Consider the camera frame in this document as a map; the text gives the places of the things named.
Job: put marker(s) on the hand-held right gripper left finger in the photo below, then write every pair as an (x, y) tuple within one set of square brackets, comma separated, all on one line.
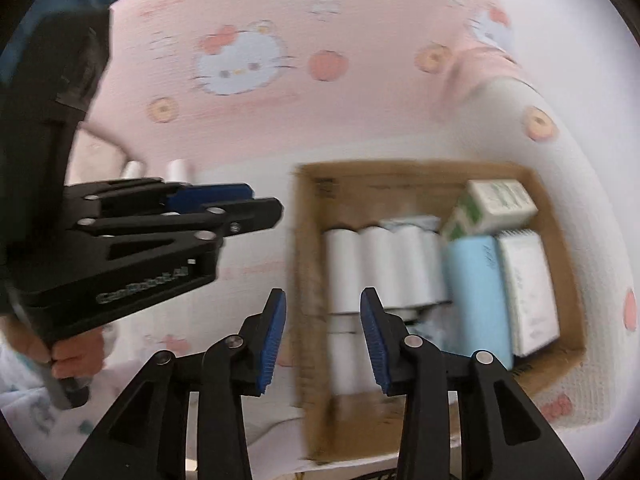
[(270, 340)]

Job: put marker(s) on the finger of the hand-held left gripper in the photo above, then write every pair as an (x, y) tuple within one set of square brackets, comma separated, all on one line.
[(215, 194), (250, 212)]

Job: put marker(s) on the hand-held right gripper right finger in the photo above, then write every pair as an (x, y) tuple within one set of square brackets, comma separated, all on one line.
[(372, 340)]

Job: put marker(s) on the brown cardboard box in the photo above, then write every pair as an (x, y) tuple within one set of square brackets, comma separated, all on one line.
[(312, 410)]

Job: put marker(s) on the person's left hand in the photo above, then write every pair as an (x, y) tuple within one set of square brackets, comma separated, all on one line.
[(75, 357)]

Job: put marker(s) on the white paper roll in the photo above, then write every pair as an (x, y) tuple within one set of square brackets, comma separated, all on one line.
[(342, 270), (381, 267), (345, 360), (425, 265)]

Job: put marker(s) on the small white bottle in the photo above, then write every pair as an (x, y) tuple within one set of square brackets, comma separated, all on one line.
[(177, 170), (133, 170)]

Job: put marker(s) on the light blue packet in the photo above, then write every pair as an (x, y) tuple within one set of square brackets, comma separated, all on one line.
[(477, 300)]

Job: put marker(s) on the pink cartoon printed tablecloth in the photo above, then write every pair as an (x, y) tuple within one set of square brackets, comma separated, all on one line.
[(350, 125)]

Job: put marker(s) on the white spiral notebook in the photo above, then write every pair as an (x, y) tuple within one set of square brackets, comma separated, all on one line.
[(530, 290)]

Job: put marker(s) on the green and white carton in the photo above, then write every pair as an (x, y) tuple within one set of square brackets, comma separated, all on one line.
[(492, 205)]

